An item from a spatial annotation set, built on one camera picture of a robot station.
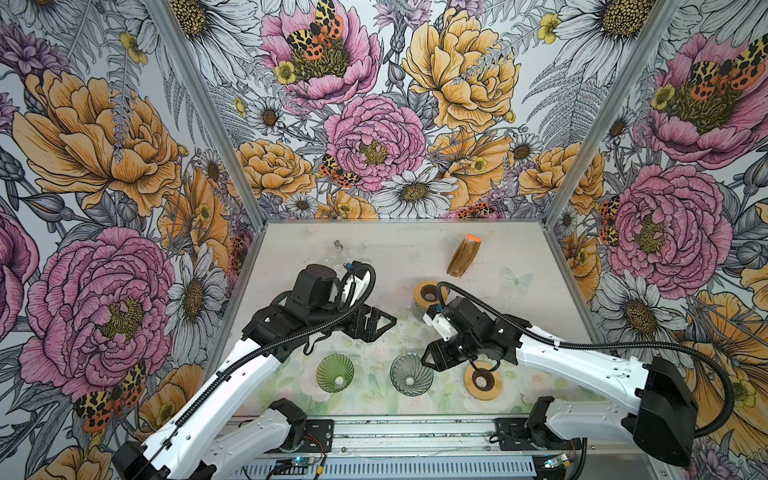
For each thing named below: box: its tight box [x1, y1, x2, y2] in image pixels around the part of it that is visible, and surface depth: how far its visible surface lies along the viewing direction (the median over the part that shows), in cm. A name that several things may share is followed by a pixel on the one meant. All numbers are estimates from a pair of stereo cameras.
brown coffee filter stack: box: [447, 234, 482, 278], surface depth 104 cm
